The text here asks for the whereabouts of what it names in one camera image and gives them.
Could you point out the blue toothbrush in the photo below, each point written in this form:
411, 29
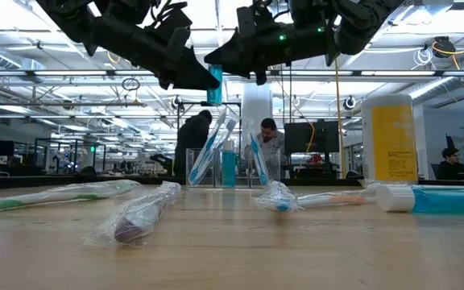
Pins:
205, 155
278, 197
228, 129
257, 157

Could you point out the purple toothbrush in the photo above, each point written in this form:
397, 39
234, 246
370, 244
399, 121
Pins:
371, 184
143, 215

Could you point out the orange toothbrush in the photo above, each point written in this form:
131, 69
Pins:
336, 198

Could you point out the green toothbrush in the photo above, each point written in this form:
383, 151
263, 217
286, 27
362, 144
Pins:
55, 195

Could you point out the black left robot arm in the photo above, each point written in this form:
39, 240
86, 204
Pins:
75, 16

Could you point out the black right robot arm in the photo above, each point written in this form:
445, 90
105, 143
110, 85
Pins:
361, 20

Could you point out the person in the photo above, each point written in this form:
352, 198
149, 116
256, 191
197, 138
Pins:
191, 141
270, 141
451, 165

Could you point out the clear plastic bag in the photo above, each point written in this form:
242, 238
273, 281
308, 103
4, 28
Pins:
274, 169

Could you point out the yellow-label wipes canister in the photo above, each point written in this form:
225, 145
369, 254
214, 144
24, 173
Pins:
391, 141

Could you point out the black-framed robot enclosure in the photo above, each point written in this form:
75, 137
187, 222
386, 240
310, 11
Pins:
71, 141

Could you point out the black aluminium table frame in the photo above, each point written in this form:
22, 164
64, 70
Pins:
95, 182

